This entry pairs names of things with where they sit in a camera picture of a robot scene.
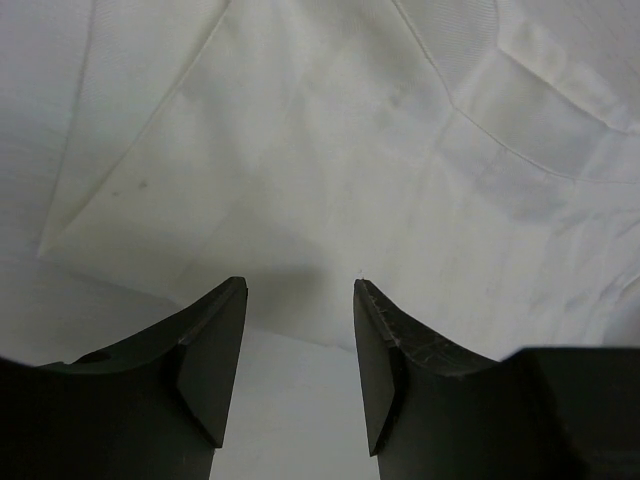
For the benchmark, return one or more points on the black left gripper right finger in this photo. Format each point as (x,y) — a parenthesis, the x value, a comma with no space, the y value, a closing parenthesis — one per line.
(436,410)

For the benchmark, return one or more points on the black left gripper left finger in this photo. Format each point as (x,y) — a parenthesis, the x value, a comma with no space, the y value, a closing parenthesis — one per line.
(152,406)

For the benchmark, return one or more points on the white pleated skirt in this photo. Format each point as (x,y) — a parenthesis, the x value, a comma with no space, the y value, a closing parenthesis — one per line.
(478,160)

